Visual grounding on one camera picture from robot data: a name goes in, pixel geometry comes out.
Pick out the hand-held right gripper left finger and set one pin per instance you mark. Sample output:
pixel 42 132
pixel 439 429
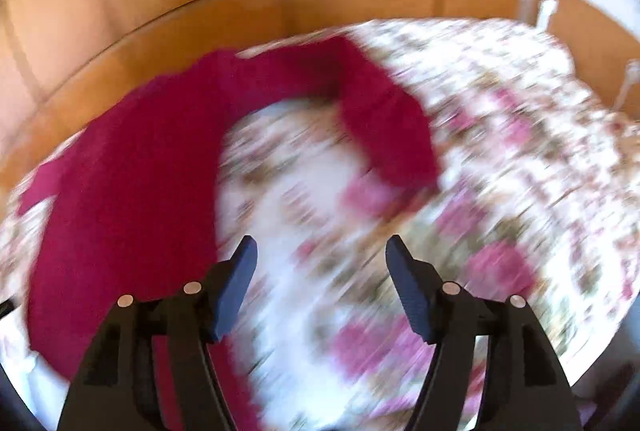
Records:
pixel 235 283

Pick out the dark red knit sweater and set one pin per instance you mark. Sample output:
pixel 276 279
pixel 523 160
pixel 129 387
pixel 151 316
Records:
pixel 130 191

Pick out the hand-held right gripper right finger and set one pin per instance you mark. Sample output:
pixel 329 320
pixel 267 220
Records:
pixel 410 283

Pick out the floral bedspread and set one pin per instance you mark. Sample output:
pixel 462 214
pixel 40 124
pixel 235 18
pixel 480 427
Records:
pixel 500 151

